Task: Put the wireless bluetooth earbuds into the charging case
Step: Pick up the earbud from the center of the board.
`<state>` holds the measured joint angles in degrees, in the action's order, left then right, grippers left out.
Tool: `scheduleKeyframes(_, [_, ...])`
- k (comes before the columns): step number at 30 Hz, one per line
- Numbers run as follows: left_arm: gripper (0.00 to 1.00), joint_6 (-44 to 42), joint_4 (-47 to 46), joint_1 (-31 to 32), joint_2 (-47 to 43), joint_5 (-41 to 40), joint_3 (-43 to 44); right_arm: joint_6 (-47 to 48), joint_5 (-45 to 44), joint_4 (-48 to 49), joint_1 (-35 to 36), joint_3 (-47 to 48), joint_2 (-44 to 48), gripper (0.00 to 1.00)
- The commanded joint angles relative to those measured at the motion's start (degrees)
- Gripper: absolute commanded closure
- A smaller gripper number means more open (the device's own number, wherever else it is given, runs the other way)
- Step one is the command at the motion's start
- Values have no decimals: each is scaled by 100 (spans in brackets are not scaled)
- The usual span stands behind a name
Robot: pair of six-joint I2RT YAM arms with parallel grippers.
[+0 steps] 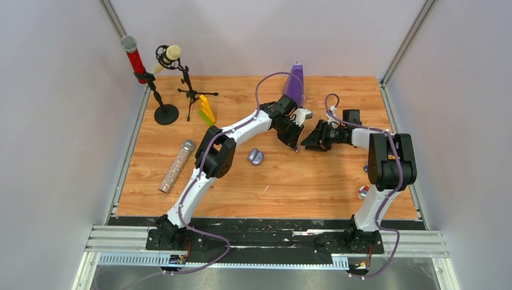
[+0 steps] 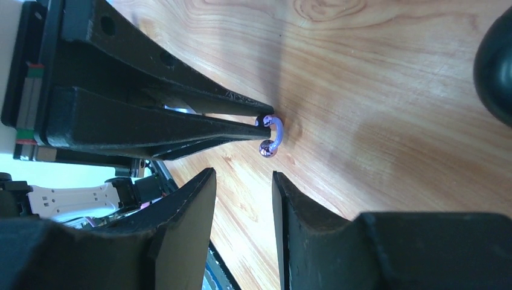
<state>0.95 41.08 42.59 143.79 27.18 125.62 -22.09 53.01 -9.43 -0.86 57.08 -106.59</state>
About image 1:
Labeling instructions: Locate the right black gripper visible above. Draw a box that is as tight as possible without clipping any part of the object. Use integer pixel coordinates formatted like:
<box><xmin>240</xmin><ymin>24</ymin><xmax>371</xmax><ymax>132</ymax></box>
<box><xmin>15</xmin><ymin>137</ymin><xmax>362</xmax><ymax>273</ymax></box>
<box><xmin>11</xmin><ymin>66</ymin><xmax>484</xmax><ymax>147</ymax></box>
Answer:
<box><xmin>301</xmin><ymin>120</ymin><xmax>345</xmax><ymax>152</ymax></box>

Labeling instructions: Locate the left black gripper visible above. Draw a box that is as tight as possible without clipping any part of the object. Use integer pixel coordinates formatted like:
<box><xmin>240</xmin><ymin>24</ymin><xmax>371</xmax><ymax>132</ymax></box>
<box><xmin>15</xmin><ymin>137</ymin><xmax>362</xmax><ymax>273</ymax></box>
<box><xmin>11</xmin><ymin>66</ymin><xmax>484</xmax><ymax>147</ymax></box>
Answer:
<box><xmin>274</xmin><ymin>118</ymin><xmax>304</xmax><ymax>151</ymax></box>

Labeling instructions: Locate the lavender oval charging case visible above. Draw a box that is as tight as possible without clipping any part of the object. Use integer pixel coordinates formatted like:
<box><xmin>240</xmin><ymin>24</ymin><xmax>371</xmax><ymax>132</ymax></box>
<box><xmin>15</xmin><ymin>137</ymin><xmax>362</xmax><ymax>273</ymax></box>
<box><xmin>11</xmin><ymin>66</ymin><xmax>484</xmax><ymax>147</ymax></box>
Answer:
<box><xmin>248</xmin><ymin>148</ymin><xmax>264</xmax><ymax>166</ymax></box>

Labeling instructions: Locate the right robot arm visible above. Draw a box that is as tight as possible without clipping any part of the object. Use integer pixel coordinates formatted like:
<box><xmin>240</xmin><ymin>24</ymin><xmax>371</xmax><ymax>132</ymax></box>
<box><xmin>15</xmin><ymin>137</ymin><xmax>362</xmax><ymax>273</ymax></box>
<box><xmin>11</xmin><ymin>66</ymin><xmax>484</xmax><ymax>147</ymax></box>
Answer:
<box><xmin>301</xmin><ymin>109</ymin><xmax>417</xmax><ymax>253</ymax></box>

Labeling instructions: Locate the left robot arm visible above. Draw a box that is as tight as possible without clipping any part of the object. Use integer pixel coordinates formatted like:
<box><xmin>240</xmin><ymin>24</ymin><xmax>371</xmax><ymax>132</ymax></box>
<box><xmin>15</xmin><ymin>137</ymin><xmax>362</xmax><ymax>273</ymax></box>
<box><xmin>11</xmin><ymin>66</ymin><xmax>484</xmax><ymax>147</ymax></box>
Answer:
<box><xmin>156</xmin><ymin>95</ymin><xmax>313</xmax><ymax>250</ymax></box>

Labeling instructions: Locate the purple metronome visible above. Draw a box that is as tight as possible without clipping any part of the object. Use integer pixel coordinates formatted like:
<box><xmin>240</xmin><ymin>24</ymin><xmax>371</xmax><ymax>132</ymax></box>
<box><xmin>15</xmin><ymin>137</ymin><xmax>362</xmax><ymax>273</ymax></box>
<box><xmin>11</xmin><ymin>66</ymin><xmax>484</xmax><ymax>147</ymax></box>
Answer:
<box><xmin>283</xmin><ymin>63</ymin><xmax>305</xmax><ymax>108</ymax></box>

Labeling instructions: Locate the small red white toy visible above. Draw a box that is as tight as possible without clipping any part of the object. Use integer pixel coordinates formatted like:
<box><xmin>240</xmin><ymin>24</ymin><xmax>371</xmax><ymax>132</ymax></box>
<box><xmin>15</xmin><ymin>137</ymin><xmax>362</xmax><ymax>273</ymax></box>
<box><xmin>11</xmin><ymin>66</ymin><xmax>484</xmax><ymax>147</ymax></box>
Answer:
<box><xmin>357</xmin><ymin>185</ymin><xmax>370</xmax><ymax>199</ymax></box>

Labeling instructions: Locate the yellow green toy block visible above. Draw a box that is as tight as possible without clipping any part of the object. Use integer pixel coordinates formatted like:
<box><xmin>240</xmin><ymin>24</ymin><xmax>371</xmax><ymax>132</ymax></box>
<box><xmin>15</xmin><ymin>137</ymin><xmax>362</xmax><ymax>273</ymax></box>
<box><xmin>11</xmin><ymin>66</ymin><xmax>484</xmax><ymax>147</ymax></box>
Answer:
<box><xmin>198</xmin><ymin>95</ymin><xmax>216</xmax><ymax>126</ymax></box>

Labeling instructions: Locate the silver glitter microphone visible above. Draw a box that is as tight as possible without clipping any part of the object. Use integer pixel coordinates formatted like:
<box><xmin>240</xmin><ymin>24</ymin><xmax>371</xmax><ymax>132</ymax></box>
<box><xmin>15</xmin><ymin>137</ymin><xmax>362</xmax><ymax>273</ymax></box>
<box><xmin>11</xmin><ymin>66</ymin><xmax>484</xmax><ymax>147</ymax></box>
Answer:
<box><xmin>158</xmin><ymin>140</ymin><xmax>195</xmax><ymax>194</ymax></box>

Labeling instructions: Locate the black round-base mic stand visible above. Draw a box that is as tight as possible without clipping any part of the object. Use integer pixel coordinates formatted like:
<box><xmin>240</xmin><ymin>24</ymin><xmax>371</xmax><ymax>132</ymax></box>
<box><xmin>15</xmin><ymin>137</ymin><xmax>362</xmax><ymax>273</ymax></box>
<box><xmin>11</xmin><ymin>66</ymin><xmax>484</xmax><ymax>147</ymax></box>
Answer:
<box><xmin>133</xmin><ymin>72</ymin><xmax>179</xmax><ymax>125</ymax></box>

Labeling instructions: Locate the beige condenser microphone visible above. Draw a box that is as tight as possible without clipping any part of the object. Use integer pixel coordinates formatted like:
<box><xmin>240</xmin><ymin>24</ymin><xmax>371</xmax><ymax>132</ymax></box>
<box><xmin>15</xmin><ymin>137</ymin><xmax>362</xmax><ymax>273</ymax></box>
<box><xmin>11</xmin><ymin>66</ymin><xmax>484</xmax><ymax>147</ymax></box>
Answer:
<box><xmin>152</xmin><ymin>45</ymin><xmax>181</xmax><ymax>74</ymax></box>

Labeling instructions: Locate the red microphone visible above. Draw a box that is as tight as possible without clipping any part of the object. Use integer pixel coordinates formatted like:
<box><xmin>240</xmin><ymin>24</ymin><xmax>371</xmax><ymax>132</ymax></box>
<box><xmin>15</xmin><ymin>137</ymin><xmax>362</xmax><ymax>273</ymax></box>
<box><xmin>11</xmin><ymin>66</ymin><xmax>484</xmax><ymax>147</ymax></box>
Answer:
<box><xmin>120</xmin><ymin>35</ymin><xmax>147</xmax><ymax>84</ymax></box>

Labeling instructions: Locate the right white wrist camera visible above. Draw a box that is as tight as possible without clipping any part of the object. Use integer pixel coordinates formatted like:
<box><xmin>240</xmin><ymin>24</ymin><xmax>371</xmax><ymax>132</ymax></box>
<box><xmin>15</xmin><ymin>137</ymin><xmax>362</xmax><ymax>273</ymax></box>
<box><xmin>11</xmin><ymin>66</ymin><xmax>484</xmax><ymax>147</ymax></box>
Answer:
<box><xmin>325</xmin><ymin>105</ymin><xmax>341</xmax><ymax>127</ymax></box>

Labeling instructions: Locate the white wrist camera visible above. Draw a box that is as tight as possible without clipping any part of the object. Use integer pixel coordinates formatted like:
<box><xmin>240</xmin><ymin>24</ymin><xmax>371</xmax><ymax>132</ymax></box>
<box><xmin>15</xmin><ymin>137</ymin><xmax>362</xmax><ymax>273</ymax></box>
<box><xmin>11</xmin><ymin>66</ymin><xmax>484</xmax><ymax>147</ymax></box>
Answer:
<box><xmin>291</xmin><ymin>108</ymin><xmax>313</xmax><ymax>126</ymax></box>
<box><xmin>325</xmin><ymin>105</ymin><xmax>341</xmax><ymax>127</ymax></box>

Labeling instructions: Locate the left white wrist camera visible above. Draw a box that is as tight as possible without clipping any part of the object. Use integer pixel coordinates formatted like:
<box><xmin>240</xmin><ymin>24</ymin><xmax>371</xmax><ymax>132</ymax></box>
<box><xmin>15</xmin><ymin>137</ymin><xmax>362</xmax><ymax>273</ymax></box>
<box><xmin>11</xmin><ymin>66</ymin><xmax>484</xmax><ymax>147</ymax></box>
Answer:
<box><xmin>291</xmin><ymin>108</ymin><xmax>313</xmax><ymax>126</ymax></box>

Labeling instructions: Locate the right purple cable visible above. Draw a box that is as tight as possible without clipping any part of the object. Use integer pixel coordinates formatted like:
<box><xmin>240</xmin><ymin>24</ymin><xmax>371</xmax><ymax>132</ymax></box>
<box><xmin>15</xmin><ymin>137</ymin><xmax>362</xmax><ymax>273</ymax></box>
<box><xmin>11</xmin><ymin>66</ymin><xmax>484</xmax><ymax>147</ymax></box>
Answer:
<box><xmin>324</xmin><ymin>93</ymin><xmax>401</xmax><ymax>279</ymax></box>

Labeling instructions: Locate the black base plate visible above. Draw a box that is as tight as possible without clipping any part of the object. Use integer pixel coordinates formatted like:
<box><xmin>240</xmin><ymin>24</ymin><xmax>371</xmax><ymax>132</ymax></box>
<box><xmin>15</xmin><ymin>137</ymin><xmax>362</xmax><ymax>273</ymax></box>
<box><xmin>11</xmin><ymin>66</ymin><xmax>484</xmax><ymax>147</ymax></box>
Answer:
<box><xmin>107</xmin><ymin>216</ymin><xmax>425</xmax><ymax>266</ymax></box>

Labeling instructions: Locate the slotted cable duct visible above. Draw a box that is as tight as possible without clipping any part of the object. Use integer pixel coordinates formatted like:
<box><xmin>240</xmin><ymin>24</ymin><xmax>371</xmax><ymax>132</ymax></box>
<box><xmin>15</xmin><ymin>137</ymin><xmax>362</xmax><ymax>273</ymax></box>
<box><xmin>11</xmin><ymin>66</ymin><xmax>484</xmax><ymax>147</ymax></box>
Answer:
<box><xmin>98</xmin><ymin>253</ymin><xmax>350</xmax><ymax>269</ymax></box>

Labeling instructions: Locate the aluminium frame rail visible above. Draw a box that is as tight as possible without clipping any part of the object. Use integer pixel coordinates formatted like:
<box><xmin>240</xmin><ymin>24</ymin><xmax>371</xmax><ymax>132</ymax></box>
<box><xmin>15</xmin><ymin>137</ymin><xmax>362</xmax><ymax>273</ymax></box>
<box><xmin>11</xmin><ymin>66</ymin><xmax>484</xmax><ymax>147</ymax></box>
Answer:
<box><xmin>85</xmin><ymin>225</ymin><xmax>154</xmax><ymax>253</ymax></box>

